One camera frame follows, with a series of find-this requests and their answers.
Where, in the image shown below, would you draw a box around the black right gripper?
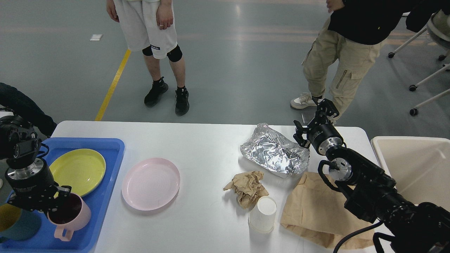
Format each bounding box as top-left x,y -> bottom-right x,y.
294,97 -> 344,156

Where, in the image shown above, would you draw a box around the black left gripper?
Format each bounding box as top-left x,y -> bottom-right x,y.
5,158 -> 72,213

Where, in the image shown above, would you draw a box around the pink mug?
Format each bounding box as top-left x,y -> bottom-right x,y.
47,193 -> 91,242

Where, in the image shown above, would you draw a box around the aluminium foil tray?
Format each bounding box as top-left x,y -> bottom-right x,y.
240,123 -> 310,178

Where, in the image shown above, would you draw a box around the pink plate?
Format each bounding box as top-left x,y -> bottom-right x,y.
122,157 -> 181,211

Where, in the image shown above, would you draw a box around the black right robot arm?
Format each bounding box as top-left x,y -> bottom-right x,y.
294,99 -> 450,253

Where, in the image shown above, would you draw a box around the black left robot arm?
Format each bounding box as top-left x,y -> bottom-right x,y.
0,115 -> 72,213

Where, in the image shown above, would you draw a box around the metal floor plates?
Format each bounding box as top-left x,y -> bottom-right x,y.
302,112 -> 336,125

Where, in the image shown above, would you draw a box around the yellow plate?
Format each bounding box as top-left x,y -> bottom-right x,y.
49,148 -> 106,197

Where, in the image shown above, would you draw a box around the blue plastic tray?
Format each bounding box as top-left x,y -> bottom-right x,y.
0,137 -> 125,253

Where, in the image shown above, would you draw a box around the person in khaki trousers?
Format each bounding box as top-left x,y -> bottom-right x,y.
290,0 -> 419,116

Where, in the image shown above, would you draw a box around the brown paper bag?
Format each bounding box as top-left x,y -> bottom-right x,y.
280,172 -> 371,249

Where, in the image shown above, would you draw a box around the person in dark trousers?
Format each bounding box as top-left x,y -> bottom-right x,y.
0,83 -> 57,137

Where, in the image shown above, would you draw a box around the crumpled brown paper ball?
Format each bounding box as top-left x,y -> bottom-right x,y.
223,171 -> 269,209

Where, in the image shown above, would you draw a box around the white paper cup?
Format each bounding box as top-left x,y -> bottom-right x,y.
248,196 -> 277,234

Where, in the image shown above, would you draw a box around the beige plastic bin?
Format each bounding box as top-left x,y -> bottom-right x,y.
371,136 -> 450,210

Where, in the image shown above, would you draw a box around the person in white shorts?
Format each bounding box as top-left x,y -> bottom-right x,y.
106,0 -> 190,116

